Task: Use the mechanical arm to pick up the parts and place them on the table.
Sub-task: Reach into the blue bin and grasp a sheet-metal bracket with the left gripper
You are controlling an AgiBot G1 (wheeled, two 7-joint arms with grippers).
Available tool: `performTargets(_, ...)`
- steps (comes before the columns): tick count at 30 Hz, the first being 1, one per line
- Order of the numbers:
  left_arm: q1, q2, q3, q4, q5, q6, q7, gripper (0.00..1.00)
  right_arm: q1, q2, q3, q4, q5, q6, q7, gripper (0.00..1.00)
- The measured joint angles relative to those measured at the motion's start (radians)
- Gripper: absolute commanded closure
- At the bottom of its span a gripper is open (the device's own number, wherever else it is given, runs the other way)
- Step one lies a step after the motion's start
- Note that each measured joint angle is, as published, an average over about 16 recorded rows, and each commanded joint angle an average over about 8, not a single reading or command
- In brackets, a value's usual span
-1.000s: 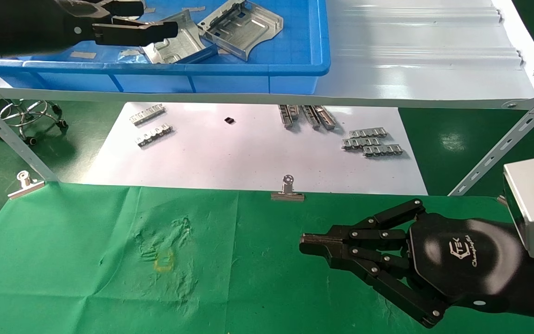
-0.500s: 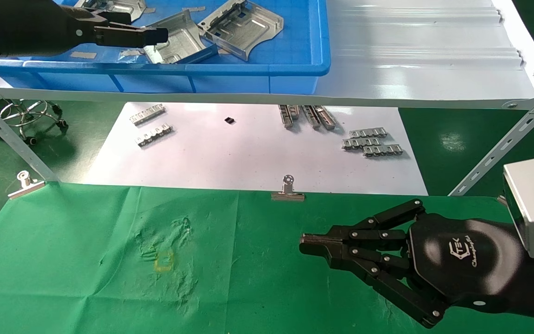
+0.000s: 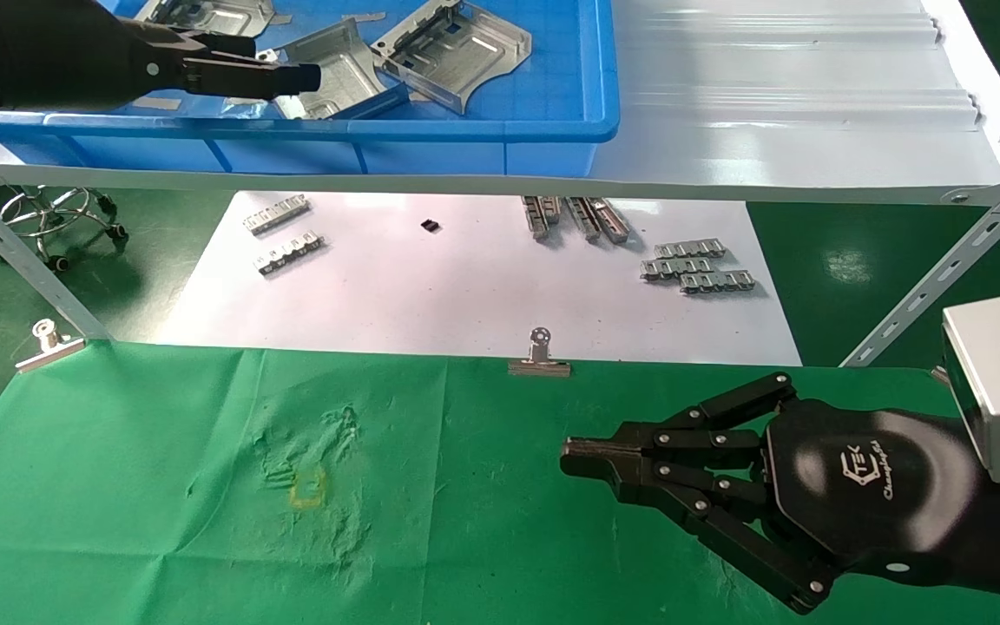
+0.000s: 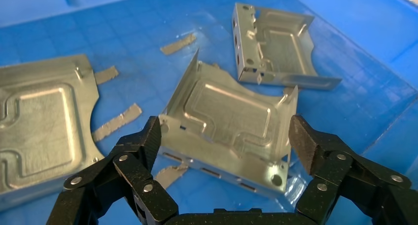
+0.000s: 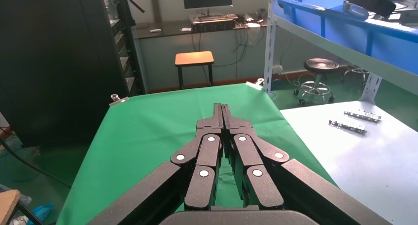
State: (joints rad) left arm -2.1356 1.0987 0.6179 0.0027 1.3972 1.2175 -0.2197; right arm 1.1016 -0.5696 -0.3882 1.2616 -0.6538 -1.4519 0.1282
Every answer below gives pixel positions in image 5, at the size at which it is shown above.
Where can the black equipment box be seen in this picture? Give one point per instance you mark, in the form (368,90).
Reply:
(212,25)

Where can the black equipment cabinet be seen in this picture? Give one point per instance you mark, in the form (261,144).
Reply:
(58,70)

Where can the black round swivel stool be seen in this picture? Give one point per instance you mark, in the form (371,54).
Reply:
(321,65)

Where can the blue plastic bin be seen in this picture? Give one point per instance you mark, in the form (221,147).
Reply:
(392,47)

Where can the orange wooden stool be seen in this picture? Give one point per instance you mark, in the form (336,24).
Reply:
(194,58)

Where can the black keyboard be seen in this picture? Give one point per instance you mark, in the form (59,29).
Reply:
(217,17)

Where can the white metal shelf rack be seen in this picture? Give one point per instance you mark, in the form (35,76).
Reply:
(269,37)

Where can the long grey metal part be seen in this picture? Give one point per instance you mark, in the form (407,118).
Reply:
(362,116)
(347,126)

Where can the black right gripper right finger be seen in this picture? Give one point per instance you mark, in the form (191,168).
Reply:
(261,187)

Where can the small white desk device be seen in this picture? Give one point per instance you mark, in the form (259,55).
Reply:
(155,30)

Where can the chrome swivel chair base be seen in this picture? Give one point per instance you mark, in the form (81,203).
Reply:
(354,71)

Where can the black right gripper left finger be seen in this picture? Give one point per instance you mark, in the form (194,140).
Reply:
(202,184)

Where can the silver binder clip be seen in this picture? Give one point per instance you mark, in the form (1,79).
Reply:
(255,84)
(119,101)

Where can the blue plastic bag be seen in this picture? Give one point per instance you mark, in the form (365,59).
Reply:
(40,213)

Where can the light wooden board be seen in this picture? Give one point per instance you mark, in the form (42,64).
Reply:
(6,207)

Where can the green tablecloth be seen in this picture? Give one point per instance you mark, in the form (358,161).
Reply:
(147,128)

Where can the white papers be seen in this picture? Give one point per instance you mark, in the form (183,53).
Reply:
(253,25)

